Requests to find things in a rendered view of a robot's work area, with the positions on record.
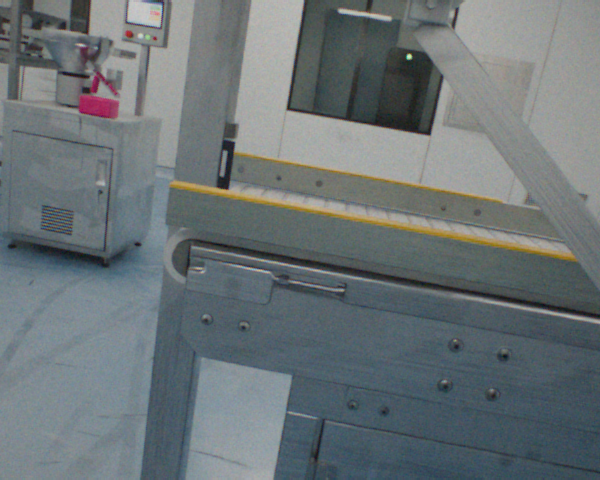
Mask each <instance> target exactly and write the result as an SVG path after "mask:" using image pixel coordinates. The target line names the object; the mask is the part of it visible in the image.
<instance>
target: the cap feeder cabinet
mask: <svg viewBox="0 0 600 480"><path fill-rule="evenodd" d="M2 103H3V108H4V110H3V140H2V171H1V200H0V231H3V237H7V238H10V240H11V241H10V243H9V244H7V247H8V248H16V244H14V243H13V240H14V239H17V240H22V241H27V242H32V243H37V244H42V245H47V246H52V247H57V248H62V249H67V250H72V251H77V252H82V253H87V254H92V255H97V256H102V257H103V260H104V262H103V263H101V266H102V267H108V266H109V264H108V263H107V262H106V260H107V258H110V257H112V256H114V255H115V254H117V253H118V252H120V251H122V250H123V249H125V248H127V247H128V246H130V245H131V244H133V243H134V245H135V246H141V242H139V239H141V238H143V237H144V236H146V235H147V231H149V230H150V220H151V211H152V201H153V192H154V182H155V173H156V163H157V154H158V153H159V144H160V135H161V126H162V121H163V120H164V119H162V118H156V117H151V116H145V115H144V117H140V116H135V114H134V113H129V112H123V111H119V116H118V117H117V118H104V117H98V116H93V115H88V114H82V113H79V106H77V105H71V107H64V106H63V105H65V104H62V103H57V102H56V101H21V100H2ZM136 241H137V242H136Z"/></svg>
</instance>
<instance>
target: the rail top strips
mask: <svg viewBox="0 0 600 480"><path fill-rule="evenodd" d="M234 155H238V156H244V157H249V158H255V159H260V160H266V161H272V162H277V163H283V164H288V165H294V166H299V167H305V168H310V169H316V170H321V171H327V172H333V173H339V174H344V175H350V176H355V177H361V178H367V179H372V180H378V181H383V182H389V183H394V184H400V185H405V186H411V187H416V188H422V189H427V190H433V191H438V192H444V193H449V194H455V195H461V196H466V197H472V198H477V199H483V200H488V201H494V202H499V203H503V201H502V200H501V199H498V198H493V197H487V196H482V195H476V194H471V193H465V192H460V191H454V190H448V189H443V188H437V187H432V186H426V185H421V184H415V183H410V182H404V181H399V180H393V179H388V178H382V177H376V176H371V175H365V174H360V173H354V172H349V171H343V170H338V169H332V168H326V167H320V166H315V165H309V164H303V163H298V162H292V161H287V160H281V159H276V158H270V157H265V156H259V155H254V154H248V153H243V152H235V153H234ZM169 187H173V188H178V189H184V190H189V191H195V192H200V193H206V194H212V195H217V196H223V197H228V198H234V199H239V200H245V201H250V202H255V203H261V204H266V205H272V206H277V207H283V208H288V209H293V210H299V211H304V212H310V213H315V214H321V215H327V216H333V217H338V218H343V219H349V220H354V221H360V222H365V223H371V224H376V225H382V226H387V227H392V228H398V229H403V230H409V231H414V232H420V233H425V234H430V235H436V236H441V237H447V238H452V239H458V240H463V241H469V242H474V243H479V244H485V245H490V246H496V247H501V248H507V249H512V250H518V251H523V252H528V253H534V254H539V255H545V256H550V257H556V258H561V259H567V260H572V261H577V262H579V261H578V260H577V259H576V257H575V256H574V255H573V253H569V252H564V251H558V250H553V249H547V248H542V247H536V246H531V245H525V244H520V243H514V242H509V241H504V240H498V239H493V238H487V237H482V236H476V235H471V234H465V233H460V232H454V231H449V230H444V229H438V228H433V227H427V226H422V225H416V224H411V223H405V222H400V221H394V220H389V219H384V218H378V217H373V216H367V215H362V214H356V213H351V212H345V211H340V210H334V209H329V208H323V207H317V206H312V205H306V204H301V203H295V202H290V201H284V200H279V199H273V198H268V197H263V196H257V195H252V194H246V193H241V192H235V191H230V190H224V189H219V188H213V187H208V186H203V185H196V184H191V183H185V182H180V181H173V182H171V183H169Z"/></svg>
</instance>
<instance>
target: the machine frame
mask: <svg viewBox="0 0 600 480"><path fill-rule="evenodd" d="M250 7H251V0H195V1H194V9H193V18H192V27H191V36H190V44H189V53H188V62H187V71H186V79H185V88H184V97H183V106H182V115H181V123H180V132H179V141H178V150H177V157H176V158H175V167H174V176H173V181H180V182H185V183H191V184H196V185H203V186H208V187H213V188H217V186H218V179H219V171H220V164H221V156H222V149H223V142H224V140H227V141H232V139H228V138H225V133H226V126H227V123H229V122H232V123H235V115H236V108H237V101H238V94H239V87H240V79H241V72H242V65H243V58H244V50H245V43H246V36H247V29H248V22H249V14H250ZM184 297H185V285H183V284H181V283H179V282H177V281H176V280H175V279H173V278H172V277H171V276H170V273H169V272H168V271H167V269H166V267H165V265H164V264H163V272H162V282H161V291H160V300H159V308H158V317H157V326H156V329H157V335H156V344H155V352H154V361H153V370H152V379H151V387H150V396H149V405H148V414H147V421H146V430H145V439H144V448H143V457H142V465H141V474H140V480H185V476H186V469H187V462H188V455H189V449H190V441H191V434H192V427H193V420H194V412H195V405H196V398H197V391H198V384H199V376H200V369H201V362H202V357H200V356H198V354H197V353H196V352H195V350H194V349H193V348H192V347H191V345H190V344H189V343H188V341H187V340H186V339H185V338H184V336H183V335H182V334H181V329H182V322H181V321H182V313H183V305H184Z"/></svg>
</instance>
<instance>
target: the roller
mask: <svg viewBox="0 0 600 480"><path fill-rule="evenodd" d="M196 241H197V242H202V243H208V244H214V245H219V246H225V247H227V246H228V245H227V244H222V243H217V242H211V241H205V240H200V239H194V238H187V239H184V240H181V241H180V242H179V243H177V245H176V246H175V248H174V250H173V251H172V255H171V261H172V265H173V267H174V269H175V270H176V271H177V273H178V274H179V275H180V276H182V277H185V278H186V273H187V269H188V267H189V263H190V258H189V255H190V253H189V251H190V246H191V245H192V244H193V243H194V242H196Z"/></svg>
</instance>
